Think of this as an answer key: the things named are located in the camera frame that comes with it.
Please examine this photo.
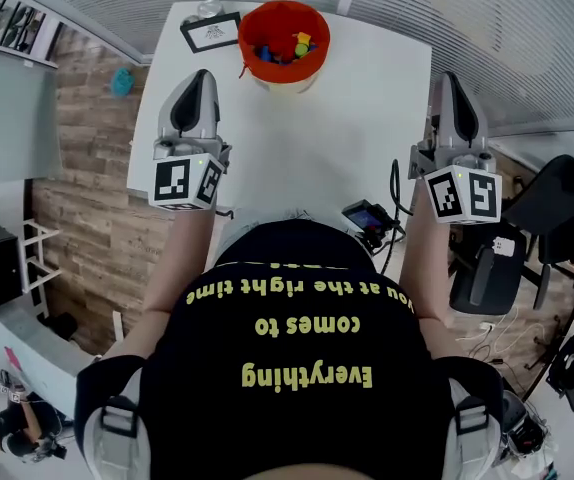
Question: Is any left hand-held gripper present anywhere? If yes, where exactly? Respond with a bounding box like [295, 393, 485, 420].
[147, 69, 233, 214]

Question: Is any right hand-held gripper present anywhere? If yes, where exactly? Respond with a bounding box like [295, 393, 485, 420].
[408, 70, 504, 226]

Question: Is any red fabric container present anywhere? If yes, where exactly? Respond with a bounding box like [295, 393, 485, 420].
[237, 0, 332, 95]

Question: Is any pile of colourful toy blocks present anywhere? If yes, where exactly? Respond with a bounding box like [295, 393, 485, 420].
[251, 30, 318, 65]

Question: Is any person's right forearm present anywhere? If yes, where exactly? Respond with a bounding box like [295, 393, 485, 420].
[397, 180, 462, 365]

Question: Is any person's left forearm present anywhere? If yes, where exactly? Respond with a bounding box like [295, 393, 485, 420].
[97, 206, 219, 365]

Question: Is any teal plastic object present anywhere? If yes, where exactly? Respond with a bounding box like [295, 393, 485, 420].
[110, 67, 135, 98]

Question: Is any clear glass jar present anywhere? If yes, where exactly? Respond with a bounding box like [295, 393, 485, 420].
[195, 0, 226, 20]

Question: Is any black mesh office chair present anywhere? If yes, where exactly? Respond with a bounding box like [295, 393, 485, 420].
[502, 154, 574, 271]

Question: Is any grey partition panel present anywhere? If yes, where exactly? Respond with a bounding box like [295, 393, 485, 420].
[0, 42, 64, 190]

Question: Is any white metal rack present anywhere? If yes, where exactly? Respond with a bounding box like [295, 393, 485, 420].
[20, 219, 64, 320]

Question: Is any black printed t-shirt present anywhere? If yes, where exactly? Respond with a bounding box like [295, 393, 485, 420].
[73, 219, 506, 480]

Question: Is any black picture frame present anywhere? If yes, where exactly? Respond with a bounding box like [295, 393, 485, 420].
[179, 11, 243, 55]

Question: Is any black cable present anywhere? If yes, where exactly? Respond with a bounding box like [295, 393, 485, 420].
[389, 158, 415, 218]

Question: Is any black phone on mount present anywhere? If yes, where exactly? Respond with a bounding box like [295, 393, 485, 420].
[340, 198, 394, 255]

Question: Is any wall shelf with pictures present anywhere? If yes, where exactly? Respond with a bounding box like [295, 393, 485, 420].
[0, 0, 64, 69]

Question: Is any grey backpack strap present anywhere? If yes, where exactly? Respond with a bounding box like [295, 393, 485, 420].
[445, 376, 507, 480]
[89, 367, 144, 480]

